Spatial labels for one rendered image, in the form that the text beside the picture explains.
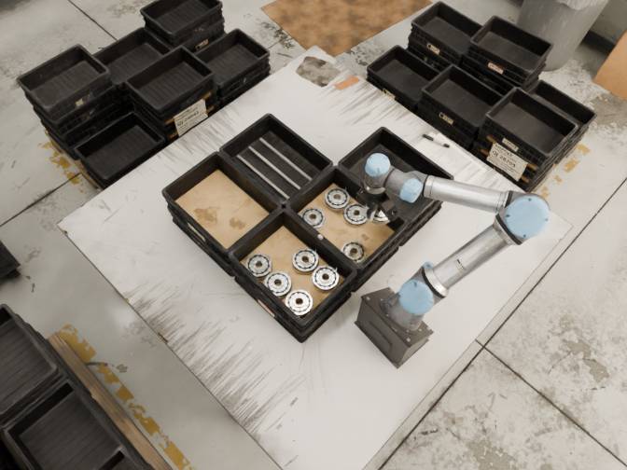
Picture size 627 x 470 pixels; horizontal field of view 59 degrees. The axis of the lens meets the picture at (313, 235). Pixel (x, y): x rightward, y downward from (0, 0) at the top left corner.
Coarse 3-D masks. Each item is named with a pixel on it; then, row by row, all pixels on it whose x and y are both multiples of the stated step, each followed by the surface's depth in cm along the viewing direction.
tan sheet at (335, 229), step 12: (324, 192) 233; (312, 204) 230; (324, 204) 230; (336, 216) 227; (324, 228) 224; (336, 228) 224; (348, 228) 224; (360, 228) 225; (372, 228) 225; (384, 228) 225; (336, 240) 222; (348, 240) 222; (360, 240) 222; (372, 240) 222; (384, 240) 222; (372, 252) 219
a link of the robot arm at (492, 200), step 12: (420, 180) 185; (432, 180) 185; (444, 180) 184; (432, 192) 184; (444, 192) 183; (456, 192) 181; (468, 192) 180; (480, 192) 179; (492, 192) 178; (504, 192) 177; (516, 192) 175; (468, 204) 181; (480, 204) 179; (492, 204) 177; (504, 204) 175
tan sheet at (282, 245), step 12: (276, 240) 221; (288, 240) 221; (252, 252) 218; (264, 252) 218; (276, 252) 218; (288, 252) 218; (276, 264) 216; (288, 264) 216; (324, 264) 216; (300, 276) 213; (300, 288) 211; (312, 288) 211
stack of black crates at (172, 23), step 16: (160, 0) 328; (176, 0) 337; (192, 0) 344; (208, 0) 335; (144, 16) 322; (160, 16) 335; (176, 16) 336; (192, 16) 336; (208, 16) 326; (160, 32) 322; (176, 32) 314; (192, 32) 324; (208, 32) 333; (224, 32) 345; (192, 48) 334
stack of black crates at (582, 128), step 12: (540, 84) 335; (540, 96) 341; (552, 96) 335; (564, 96) 328; (564, 108) 334; (576, 108) 328; (588, 108) 323; (576, 120) 332; (588, 120) 327; (576, 132) 327; (576, 144) 337; (564, 156) 332
